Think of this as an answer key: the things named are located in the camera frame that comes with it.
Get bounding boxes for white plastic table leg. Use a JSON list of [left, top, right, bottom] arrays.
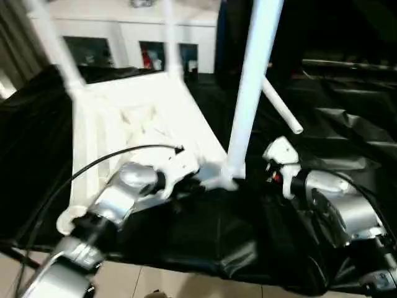
[[261, 78, 305, 135], [27, 0, 88, 96], [221, 0, 285, 188], [162, 0, 186, 82]]

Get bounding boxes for black work mat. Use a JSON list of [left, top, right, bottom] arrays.
[[0, 63, 397, 296]]

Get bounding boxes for red package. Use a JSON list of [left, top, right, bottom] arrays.
[[141, 48, 153, 68]]

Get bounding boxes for white glass-door cabinet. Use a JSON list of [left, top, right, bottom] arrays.
[[30, 0, 218, 75]]

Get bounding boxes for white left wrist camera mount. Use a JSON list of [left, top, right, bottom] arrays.
[[156, 145, 203, 200]]

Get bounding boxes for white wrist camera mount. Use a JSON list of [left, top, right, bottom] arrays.
[[156, 145, 203, 200], [262, 135, 302, 200]]

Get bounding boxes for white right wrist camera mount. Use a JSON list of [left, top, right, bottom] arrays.
[[262, 135, 302, 200]]

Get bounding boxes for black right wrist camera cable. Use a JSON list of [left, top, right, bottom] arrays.
[[269, 161, 397, 227]]

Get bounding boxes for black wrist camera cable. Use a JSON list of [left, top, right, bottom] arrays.
[[269, 161, 397, 227], [14, 143, 186, 282]]

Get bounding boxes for black left wrist camera cable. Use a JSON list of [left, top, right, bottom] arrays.
[[14, 143, 186, 282]]

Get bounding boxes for dark metal rail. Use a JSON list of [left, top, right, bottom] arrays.
[[301, 58, 397, 71]]

